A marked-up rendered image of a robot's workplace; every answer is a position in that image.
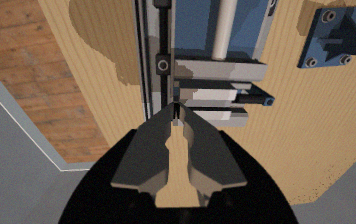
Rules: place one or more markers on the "grey metal block with slot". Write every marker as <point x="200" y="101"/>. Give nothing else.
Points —
<point x="210" y="99"/>

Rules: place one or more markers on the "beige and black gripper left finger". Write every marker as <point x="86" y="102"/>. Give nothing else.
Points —
<point x="138" y="162"/>

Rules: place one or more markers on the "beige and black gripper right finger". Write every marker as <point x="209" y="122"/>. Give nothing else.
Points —
<point x="218" y="163"/>

